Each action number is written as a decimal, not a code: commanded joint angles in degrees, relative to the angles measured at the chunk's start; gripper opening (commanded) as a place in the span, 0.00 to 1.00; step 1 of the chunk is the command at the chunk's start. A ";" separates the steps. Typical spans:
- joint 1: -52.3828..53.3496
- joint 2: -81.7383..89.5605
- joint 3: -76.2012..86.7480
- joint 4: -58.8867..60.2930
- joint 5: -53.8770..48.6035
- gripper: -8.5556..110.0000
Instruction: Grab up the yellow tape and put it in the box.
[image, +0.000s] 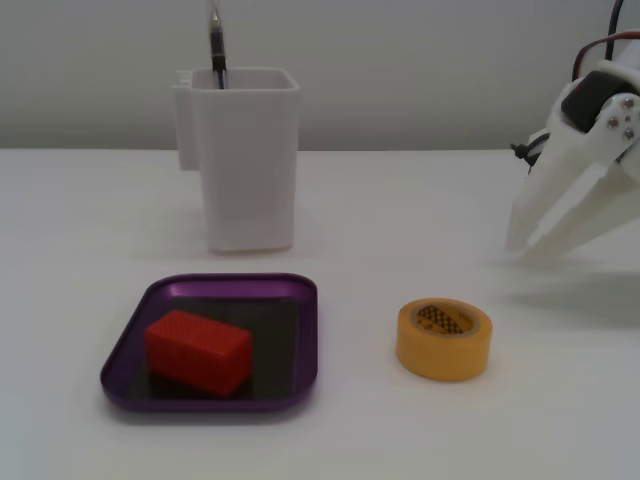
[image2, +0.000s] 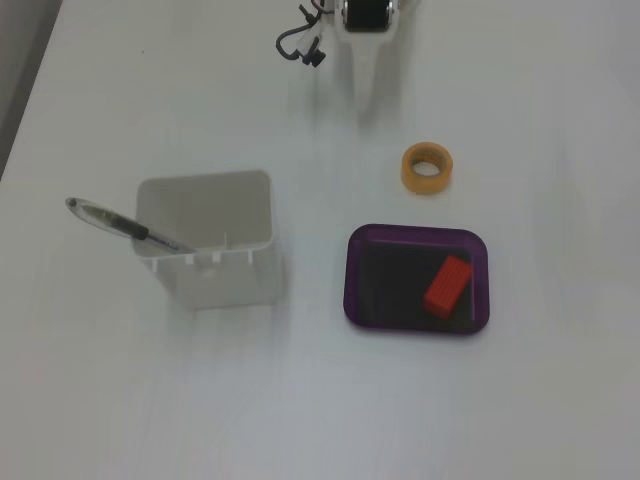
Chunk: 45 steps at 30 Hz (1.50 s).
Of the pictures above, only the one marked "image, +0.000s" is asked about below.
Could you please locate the white moving gripper finger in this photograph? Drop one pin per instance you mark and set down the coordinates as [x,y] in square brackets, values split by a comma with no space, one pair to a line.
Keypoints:
[600,215]

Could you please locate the white gripper body with motor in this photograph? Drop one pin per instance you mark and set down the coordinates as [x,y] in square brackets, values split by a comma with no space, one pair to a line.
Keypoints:
[567,145]

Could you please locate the white fixed gripper finger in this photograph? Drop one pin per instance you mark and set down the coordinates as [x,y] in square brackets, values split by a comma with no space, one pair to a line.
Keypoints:
[545,185]

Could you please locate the yellow masking tape roll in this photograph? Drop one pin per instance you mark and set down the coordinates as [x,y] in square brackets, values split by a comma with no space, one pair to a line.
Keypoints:
[442,352]

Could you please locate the purple metal tray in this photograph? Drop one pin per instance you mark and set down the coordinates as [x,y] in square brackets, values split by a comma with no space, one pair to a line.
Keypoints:
[295,345]

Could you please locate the white plastic pen holder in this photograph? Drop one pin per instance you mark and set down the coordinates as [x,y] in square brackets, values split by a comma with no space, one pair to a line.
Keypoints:
[247,170]

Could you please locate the black pen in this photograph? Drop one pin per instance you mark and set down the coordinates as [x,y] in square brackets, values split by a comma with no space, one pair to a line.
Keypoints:
[217,50]

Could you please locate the red textured plastic block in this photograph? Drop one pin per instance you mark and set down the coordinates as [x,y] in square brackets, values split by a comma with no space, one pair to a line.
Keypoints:
[200,350]

